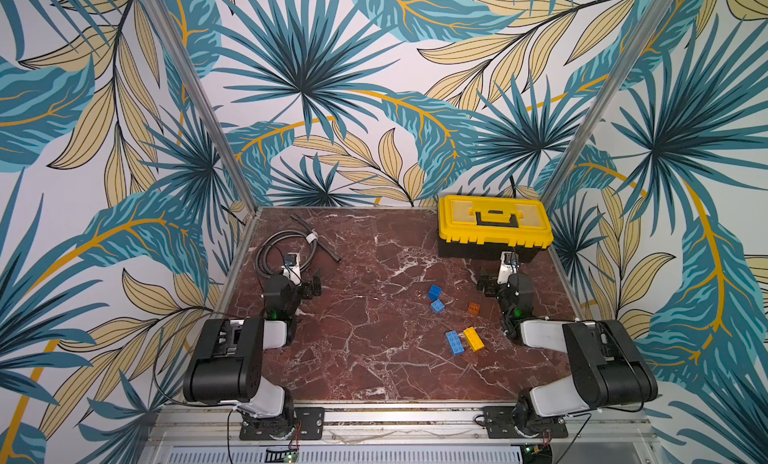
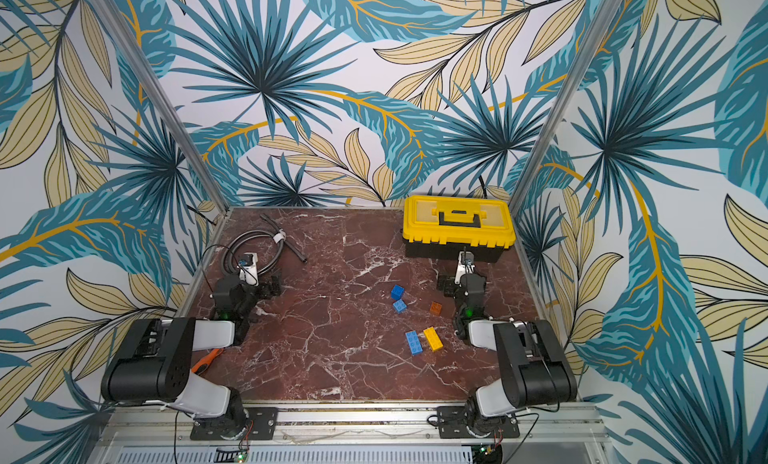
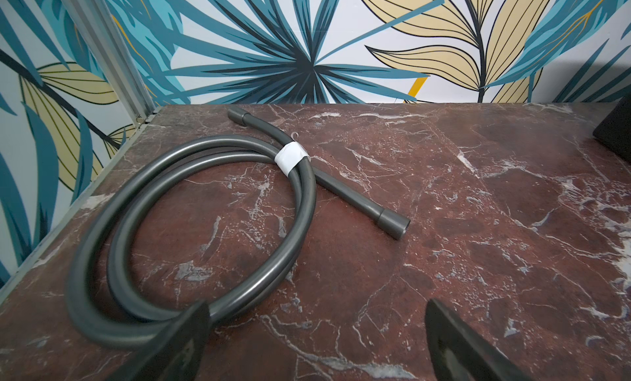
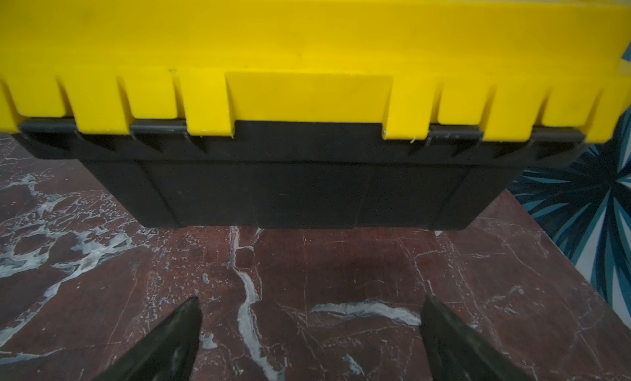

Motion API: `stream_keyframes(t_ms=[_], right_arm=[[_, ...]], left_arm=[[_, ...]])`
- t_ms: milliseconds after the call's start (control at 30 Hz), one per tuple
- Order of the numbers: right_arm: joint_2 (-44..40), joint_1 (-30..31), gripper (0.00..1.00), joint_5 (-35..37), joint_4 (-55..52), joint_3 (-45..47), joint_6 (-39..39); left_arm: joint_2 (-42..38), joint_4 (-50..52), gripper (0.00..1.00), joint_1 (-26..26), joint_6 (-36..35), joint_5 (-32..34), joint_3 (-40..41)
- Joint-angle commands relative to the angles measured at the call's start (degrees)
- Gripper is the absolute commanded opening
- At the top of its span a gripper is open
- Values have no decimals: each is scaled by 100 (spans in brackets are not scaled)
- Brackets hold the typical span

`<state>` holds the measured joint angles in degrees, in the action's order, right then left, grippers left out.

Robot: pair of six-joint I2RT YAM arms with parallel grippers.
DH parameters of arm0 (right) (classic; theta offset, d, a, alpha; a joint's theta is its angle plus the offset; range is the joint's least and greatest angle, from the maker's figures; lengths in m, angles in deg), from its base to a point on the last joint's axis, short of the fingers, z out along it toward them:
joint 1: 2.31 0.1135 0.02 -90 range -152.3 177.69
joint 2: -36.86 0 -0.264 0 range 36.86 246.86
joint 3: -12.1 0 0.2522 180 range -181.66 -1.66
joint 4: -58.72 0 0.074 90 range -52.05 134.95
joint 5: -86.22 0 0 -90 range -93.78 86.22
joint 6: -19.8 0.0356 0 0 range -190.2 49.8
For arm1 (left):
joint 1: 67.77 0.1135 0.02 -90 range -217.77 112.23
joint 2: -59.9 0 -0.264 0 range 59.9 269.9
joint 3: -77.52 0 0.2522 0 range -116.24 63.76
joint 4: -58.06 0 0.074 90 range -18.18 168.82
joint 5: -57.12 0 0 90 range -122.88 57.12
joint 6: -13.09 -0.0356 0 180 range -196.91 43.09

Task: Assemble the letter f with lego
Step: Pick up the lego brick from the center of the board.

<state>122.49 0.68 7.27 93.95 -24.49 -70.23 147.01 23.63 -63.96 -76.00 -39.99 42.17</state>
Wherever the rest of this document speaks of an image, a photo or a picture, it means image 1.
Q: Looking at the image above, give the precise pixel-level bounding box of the yellow black toolbox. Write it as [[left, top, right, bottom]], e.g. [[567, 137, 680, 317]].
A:
[[438, 195, 554, 263]]

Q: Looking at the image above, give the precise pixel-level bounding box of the yellow long lego brick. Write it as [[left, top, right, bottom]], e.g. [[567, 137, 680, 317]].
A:
[[463, 327, 485, 352]]

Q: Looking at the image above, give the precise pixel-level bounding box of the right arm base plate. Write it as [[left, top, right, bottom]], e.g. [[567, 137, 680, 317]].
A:
[[482, 406, 568, 440]]

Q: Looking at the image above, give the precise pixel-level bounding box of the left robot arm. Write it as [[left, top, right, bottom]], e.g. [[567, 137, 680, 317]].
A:
[[182, 275, 322, 440]]

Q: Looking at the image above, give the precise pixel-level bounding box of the aluminium front rail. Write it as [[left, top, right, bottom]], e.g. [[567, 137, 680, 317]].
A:
[[139, 401, 664, 463]]

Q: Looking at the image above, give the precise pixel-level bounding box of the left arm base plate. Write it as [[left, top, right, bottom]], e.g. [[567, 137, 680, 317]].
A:
[[239, 407, 325, 441]]

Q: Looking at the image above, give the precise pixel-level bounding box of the coiled black cable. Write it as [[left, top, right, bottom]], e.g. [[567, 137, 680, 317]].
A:
[[254, 214, 343, 280]]

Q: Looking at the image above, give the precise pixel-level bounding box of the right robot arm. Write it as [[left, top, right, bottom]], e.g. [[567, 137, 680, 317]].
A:
[[477, 273, 658, 439]]

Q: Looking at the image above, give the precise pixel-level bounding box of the light blue square lego brick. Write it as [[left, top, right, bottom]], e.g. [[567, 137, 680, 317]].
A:
[[430, 300, 445, 313]]

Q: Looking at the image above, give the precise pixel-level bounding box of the orange square lego brick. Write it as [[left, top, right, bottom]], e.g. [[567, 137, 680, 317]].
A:
[[467, 302, 480, 316]]

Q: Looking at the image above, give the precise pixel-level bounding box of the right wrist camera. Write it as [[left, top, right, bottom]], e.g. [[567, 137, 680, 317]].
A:
[[496, 251, 519, 285]]

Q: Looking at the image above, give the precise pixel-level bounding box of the dark blue square lego brick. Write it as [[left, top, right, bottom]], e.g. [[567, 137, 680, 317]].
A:
[[427, 285, 442, 301]]

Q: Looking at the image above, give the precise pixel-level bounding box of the light blue long lego brick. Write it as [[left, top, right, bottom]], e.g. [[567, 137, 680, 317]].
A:
[[445, 331, 465, 356]]

